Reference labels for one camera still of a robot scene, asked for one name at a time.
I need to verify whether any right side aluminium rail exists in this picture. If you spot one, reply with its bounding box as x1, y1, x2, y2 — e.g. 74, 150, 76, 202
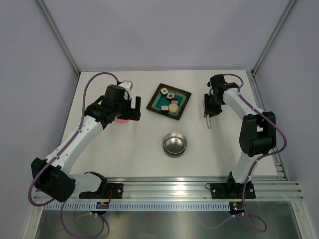
246, 70, 289, 181

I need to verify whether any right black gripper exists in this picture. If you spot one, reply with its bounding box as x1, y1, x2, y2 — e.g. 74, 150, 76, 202
204, 93, 222, 118

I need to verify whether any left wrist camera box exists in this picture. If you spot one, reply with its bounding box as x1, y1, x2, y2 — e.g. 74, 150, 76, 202
119, 81, 133, 94

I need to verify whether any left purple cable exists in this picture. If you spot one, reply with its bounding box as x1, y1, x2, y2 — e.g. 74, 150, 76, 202
27, 72, 123, 237

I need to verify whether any aluminium front rail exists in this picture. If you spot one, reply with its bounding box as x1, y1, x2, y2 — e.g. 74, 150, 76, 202
32, 176, 305, 202

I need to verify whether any right small circuit board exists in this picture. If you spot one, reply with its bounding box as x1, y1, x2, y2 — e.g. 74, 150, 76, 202
229, 202, 245, 215

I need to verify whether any purple cable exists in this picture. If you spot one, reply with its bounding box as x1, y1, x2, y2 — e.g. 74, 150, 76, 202
27, 72, 123, 237
196, 73, 287, 233

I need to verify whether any white slotted cable duct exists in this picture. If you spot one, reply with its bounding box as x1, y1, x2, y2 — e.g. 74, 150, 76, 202
44, 201, 230, 212

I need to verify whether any white sushi green centre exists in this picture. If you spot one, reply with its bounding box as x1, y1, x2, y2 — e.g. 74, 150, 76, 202
160, 88, 169, 95

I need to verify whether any round cream steamed bun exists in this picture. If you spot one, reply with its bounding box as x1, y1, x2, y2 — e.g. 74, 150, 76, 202
168, 103, 179, 113

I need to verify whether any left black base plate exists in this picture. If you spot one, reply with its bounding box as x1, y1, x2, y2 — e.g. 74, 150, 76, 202
79, 183, 124, 199

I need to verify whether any round steel lunch box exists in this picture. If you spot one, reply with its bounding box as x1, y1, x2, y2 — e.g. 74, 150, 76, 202
162, 132, 187, 158

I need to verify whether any small circuit board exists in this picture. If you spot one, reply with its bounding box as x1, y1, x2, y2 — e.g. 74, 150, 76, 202
229, 202, 245, 215
96, 202, 110, 210

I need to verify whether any left frame post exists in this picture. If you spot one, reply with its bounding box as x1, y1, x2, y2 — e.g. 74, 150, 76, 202
34, 0, 81, 78

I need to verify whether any frame post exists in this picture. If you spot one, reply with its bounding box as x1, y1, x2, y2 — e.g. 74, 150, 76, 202
34, 0, 81, 78
251, 0, 299, 77

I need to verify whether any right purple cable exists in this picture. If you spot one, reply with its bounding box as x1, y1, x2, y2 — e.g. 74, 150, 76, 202
196, 73, 287, 233

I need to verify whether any pink lunch box lid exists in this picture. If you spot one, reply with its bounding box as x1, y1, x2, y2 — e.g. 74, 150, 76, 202
115, 118, 130, 124

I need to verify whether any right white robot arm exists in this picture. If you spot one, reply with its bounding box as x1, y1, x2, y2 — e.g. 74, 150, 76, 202
203, 74, 277, 199

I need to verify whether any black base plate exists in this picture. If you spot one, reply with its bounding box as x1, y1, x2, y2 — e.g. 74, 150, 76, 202
205, 182, 256, 200
79, 183, 124, 199

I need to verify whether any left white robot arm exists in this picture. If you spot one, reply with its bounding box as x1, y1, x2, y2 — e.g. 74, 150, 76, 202
31, 81, 141, 203

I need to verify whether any aluminium rail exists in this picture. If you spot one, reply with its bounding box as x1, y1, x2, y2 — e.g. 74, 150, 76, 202
32, 176, 305, 202
246, 70, 289, 181

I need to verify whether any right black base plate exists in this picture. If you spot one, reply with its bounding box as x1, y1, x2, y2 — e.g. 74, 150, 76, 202
205, 182, 256, 200

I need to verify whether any white sushi red centre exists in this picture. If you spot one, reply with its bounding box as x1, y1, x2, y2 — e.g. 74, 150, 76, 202
166, 93, 175, 100

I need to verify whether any left small circuit board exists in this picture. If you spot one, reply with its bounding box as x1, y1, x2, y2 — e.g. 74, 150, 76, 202
96, 202, 110, 210

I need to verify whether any right frame post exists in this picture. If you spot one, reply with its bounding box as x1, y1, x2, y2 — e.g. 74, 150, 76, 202
251, 0, 299, 77

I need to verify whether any black teal square plate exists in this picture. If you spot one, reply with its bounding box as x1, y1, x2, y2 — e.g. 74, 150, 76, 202
146, 83, 192, 120

